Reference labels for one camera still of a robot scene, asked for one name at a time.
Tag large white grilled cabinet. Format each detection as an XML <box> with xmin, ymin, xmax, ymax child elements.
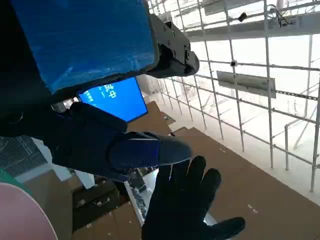
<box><xmin>0</xmin><ymin>136</ymin><xmax>94</xmax><ymax>189</ymax></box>

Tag white wire grid rack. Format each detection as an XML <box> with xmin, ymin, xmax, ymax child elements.
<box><xmin>147</xmin><ymin>0</ymin><xmax>320</xmax><ymax>194</ymax></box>

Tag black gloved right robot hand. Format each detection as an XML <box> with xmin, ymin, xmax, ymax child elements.
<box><xmin>141</xmin><ymin>155</ymin><xmax>246</xmax><ymax>240</ymax></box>

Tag black case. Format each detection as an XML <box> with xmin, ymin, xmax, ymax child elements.
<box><xmin>71</xmin><ymin>177</ymin><xmax>121</xmax><ymax>231</ymax></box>

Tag blue monitor screen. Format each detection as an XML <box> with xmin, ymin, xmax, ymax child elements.
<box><xmin>77</xmin><ymin>76</ymin><xmax>149</xmax><ymax>123</ymax></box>

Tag pink bowl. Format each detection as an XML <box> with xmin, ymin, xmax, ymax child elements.
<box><xmin>0</xmin><ymin>181</ymin><xmax>59</xmax><ymax>240</ymax></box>

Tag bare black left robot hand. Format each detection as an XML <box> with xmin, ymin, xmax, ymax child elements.
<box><xmin>0</xmin><ymin>0</ymin><xmax>200</xmax><ymax>182</ymax></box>

